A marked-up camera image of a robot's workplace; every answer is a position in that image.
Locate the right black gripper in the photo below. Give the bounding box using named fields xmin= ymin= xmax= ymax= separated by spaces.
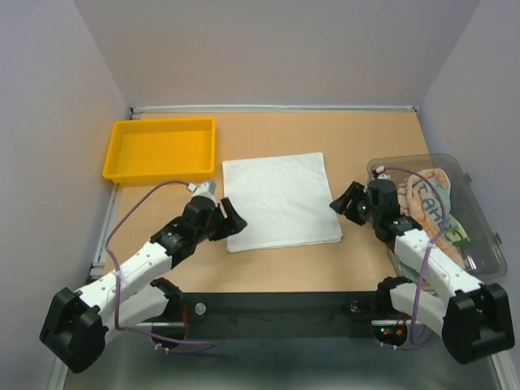
xmin=327 ymin=180 xmax=379 ymax=225

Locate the white terry towel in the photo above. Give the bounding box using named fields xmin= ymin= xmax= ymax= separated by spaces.
xmin=223 ymin=152 xmax=343 ymax=253

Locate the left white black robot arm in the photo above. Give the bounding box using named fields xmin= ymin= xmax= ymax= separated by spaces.
xmin=39 ymin=195 xmax=247 ymax=373

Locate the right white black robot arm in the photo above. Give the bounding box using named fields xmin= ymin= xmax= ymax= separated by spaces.
xmin=330 ymin=179 xmax=515 ymax=364

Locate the orange and green printed towel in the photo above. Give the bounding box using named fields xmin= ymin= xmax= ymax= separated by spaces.
xmin=397 ymin=168 xmax=470 ymax=271

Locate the yellow plastic tray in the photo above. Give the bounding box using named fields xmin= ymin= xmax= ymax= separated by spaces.
xmin=102 ymin=117 xmax=216 ymax=185

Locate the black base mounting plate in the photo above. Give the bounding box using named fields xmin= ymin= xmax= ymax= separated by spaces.
xmin=133 ymin=291 xmax=423 ymax=340

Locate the clear plastic storage bin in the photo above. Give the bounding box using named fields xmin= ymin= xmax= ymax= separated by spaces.
xmin=366 ymin=152 xmax=509 ymax=292

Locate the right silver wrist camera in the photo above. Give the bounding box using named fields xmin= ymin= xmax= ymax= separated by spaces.
xmin=371 ymin=166 xmax=391 ymax=180

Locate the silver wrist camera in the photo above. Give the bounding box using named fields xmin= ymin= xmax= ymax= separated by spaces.
xmin=187 ymin=180 xmax=216 ymax=199
xmin=371 ymin=166 xmax=391 ymax=180

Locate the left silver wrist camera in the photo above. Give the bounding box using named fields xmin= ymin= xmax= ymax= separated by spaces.
xmin=187 ymin=180 xmax=216 ymax=199

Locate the aluminium rail back edge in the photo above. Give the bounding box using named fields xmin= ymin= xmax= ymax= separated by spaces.
xmin=129 ymin=104 xmax=418 ymax=119

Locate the aluminium frame rail front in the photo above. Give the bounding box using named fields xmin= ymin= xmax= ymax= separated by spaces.
xmin=64 ymin=290 xmax=503 ymax=328

